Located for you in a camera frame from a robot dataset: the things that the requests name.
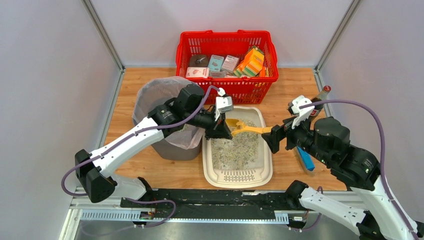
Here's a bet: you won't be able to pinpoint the yellow litter scoop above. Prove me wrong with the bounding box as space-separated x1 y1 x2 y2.
225 118 272 137

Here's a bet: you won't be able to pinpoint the beige litter box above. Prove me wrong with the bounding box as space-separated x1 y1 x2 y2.
202 105 274 190

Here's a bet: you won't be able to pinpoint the grey mesh trash bin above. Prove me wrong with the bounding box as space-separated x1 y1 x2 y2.
132 76 206 162

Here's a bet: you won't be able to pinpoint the translucent plastic bin liner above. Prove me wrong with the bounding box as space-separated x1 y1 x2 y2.
132 76 206 151

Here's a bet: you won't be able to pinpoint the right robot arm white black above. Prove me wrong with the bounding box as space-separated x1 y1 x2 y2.
261 117 424 240

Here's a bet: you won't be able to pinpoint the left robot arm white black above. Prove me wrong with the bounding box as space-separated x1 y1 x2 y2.
71 83 234 203

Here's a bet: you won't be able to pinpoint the blue and tan box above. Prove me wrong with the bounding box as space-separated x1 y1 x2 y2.
294 147 315 172

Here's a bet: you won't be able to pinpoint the cat litter granules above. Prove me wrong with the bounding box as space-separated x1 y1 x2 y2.
210 132 262 170

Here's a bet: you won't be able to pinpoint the grey sponge label box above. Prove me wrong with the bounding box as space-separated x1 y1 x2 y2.
209 70 227 78

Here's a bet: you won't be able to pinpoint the white pink sponge box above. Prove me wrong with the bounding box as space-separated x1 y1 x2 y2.
185 67 210 79

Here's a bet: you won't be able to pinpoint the teal small box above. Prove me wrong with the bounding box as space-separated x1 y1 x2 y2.
207 54 225 72

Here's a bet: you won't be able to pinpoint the grey small box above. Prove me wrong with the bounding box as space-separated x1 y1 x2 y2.
221 55 240 73

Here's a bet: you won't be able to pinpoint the cola glass bottle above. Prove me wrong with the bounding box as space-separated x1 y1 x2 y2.
309 85 332 121

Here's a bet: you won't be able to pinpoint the brown round item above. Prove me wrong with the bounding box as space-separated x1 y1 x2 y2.
188 54 210 68

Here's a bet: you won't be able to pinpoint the red shopping basket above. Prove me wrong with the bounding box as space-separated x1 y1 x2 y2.
176 30 279 105

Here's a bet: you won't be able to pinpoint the orange green sponge pack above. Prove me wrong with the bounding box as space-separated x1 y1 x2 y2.
233 45 265 77

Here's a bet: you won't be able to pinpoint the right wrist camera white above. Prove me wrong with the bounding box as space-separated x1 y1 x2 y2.
288 95 315 129

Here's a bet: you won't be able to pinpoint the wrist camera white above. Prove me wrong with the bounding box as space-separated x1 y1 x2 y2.
288 95 315 129
214 87 234 122

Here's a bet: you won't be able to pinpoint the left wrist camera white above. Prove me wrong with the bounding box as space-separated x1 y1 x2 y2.
214 87 234 122

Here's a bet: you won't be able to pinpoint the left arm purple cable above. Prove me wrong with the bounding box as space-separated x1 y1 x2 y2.
60 85 226 229

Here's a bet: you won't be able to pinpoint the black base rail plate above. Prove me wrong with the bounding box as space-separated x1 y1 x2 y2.
141 188 306 220

